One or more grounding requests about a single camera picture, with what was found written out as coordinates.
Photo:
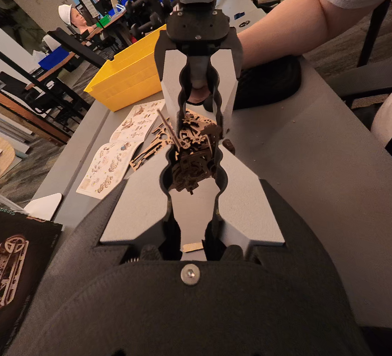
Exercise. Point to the illustrated instruction booklet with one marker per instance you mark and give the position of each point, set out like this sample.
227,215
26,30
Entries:
116,154

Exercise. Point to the green plastic bin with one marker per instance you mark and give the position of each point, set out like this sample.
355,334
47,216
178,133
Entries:
103,21

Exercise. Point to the blue plastic bin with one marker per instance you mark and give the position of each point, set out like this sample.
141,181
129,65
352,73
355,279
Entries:
53,59

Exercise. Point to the small flat wooden strip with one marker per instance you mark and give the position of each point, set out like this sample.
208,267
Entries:
193,247

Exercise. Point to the white rounded board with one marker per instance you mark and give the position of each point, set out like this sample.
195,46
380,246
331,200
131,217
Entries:
44,207

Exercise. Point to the rounded wooden board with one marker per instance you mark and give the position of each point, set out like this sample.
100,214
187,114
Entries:
6,155

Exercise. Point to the small wooden model part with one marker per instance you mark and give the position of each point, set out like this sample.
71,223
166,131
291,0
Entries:
228,146

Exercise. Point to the black model kit box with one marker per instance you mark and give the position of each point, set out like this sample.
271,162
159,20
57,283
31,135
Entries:
21,270

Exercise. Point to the black padded cushion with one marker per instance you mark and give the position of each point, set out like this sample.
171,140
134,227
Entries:
269,83

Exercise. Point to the yellow plastic bin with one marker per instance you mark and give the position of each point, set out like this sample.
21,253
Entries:
128,80

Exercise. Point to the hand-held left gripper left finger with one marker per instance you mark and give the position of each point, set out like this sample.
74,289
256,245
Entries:
137,209

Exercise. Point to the mannequin head with white helmet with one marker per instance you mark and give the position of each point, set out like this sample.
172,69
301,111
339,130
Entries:
72,16

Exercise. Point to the wooden mechanical model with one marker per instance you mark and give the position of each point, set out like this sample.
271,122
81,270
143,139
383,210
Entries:
193,160

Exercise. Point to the wooden cut-out frame sheet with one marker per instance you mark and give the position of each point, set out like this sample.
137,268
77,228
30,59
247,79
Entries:
153,151

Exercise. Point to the black metal pole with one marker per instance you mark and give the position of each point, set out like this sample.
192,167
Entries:
36,77

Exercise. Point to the person's right hand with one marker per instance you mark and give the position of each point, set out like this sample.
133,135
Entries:
199,94

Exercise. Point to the black office chair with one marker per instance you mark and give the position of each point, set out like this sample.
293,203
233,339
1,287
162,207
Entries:
61,102

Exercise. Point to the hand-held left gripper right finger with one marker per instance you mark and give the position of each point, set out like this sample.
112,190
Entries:
248,209

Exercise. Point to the person's right forearm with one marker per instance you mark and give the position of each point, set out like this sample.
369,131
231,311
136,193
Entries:
291,25

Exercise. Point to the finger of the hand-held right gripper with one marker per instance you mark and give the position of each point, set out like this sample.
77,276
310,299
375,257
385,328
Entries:
227,80
171,77

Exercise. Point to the rack of black dumbbells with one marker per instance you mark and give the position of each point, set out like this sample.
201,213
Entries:
147,10

